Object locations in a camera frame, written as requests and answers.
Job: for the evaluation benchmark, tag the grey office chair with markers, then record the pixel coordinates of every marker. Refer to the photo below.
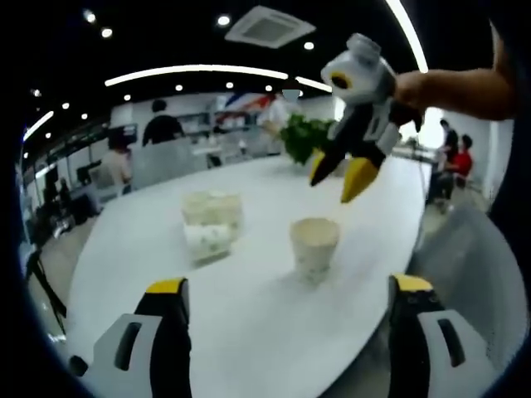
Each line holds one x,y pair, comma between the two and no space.
464,282

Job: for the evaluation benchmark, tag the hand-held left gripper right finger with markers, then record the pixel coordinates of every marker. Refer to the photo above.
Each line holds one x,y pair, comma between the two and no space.
408,352

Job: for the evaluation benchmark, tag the black tripod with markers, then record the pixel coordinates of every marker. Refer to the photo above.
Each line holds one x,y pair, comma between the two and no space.
43,282

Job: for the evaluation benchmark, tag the person's dark shirt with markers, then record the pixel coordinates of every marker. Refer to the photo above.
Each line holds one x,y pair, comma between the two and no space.
506,178

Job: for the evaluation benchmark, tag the arched ceiling light strip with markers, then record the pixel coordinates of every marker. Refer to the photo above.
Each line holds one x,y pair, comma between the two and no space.
410,33

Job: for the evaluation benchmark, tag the long curved ceiling light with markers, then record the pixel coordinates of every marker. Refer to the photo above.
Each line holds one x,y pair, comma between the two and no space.
199,68

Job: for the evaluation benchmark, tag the short ceiling light strip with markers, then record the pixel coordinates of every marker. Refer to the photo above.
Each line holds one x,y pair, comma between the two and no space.
38,124

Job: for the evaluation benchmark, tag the group of ceiling spotlights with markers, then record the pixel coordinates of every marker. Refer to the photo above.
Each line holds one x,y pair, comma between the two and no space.
223,20

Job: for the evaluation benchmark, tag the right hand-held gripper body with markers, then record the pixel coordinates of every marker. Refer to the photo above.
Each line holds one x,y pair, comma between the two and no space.
365,74

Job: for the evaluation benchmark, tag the grey partition screen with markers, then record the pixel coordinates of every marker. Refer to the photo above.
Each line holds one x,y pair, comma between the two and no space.
166,163

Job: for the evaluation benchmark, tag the white table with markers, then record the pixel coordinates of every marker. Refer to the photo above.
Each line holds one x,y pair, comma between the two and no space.
257,327

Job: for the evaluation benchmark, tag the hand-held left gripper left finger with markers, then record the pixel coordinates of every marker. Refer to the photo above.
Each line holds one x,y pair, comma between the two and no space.
170,352

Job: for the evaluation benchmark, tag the ceiling air conditioner vent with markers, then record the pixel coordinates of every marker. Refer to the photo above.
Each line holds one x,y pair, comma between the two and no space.
269,27

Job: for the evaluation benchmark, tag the white chair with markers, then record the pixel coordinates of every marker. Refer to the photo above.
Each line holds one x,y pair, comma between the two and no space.
103,184

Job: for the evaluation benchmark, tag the dark wall screen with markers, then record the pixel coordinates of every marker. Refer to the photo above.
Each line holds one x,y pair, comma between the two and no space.
123,132

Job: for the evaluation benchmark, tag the person's right hand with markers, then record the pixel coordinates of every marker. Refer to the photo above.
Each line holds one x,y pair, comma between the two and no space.
412,89

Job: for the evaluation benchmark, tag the green potted plant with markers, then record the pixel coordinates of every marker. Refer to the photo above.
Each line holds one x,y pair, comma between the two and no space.
303,139

